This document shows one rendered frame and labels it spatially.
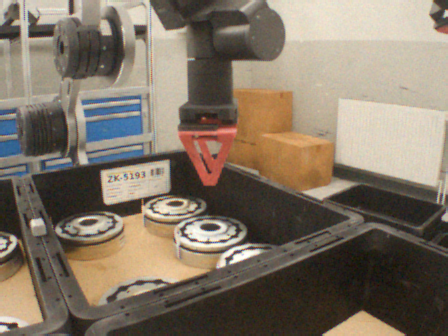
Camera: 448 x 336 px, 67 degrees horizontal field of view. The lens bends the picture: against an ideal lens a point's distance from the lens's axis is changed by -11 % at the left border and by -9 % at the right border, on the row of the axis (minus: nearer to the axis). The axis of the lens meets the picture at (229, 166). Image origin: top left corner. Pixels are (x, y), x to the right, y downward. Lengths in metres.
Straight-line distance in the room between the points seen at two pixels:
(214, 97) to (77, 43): 0.47
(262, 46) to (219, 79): 0.08
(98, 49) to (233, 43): 0.52
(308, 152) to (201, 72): 2.82
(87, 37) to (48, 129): 0.51
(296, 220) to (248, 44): 0.22
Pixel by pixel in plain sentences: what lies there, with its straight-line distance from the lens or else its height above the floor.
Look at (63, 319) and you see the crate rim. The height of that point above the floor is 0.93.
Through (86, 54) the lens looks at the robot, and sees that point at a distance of 0.87.
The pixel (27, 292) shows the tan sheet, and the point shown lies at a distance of 0.50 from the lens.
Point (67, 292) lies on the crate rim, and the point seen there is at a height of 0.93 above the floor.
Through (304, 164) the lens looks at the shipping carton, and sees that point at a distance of 3.24.
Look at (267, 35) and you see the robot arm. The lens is 0.41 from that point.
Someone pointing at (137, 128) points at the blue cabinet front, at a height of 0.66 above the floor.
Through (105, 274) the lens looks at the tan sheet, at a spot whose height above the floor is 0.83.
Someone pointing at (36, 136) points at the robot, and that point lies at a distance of 1.30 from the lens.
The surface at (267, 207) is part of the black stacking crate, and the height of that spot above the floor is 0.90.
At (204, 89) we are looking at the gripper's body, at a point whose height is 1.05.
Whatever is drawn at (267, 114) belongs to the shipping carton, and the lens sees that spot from 3.69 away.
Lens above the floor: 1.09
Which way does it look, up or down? 16 degrees down
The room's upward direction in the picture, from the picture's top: straight up
